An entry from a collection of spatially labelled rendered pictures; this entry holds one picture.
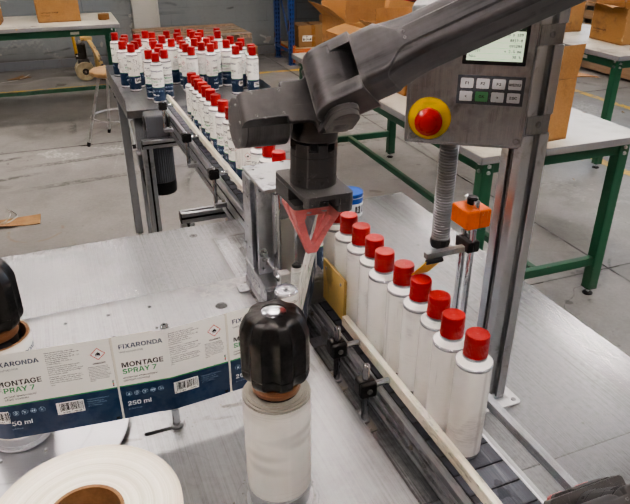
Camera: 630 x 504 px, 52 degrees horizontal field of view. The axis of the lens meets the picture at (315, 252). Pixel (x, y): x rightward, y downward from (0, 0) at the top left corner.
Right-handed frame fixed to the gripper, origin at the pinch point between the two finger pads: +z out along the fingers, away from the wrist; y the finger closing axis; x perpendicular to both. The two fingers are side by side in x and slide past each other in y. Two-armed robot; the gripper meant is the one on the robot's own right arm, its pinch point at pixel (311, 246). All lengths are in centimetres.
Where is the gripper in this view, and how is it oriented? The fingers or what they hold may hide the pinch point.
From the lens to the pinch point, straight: 83.8
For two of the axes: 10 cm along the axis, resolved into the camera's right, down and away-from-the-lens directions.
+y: 3.9, 4.3, -8.1
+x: 9.2, -1.6, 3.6
